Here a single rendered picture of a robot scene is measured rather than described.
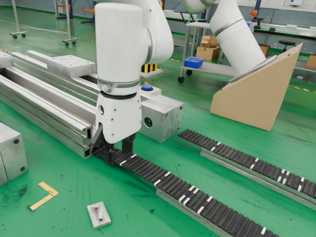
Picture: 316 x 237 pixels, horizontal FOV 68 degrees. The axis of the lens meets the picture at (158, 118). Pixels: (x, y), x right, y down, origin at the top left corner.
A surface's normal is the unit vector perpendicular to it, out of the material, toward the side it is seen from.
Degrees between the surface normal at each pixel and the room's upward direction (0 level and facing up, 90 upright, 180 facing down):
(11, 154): 90
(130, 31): 90
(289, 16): 90
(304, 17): 90
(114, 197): 0
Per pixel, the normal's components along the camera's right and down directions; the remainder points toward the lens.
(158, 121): -0.62, 0.32
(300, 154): 0.08, -0.89
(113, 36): -0.09, 0.44
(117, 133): 0.75, 0.34
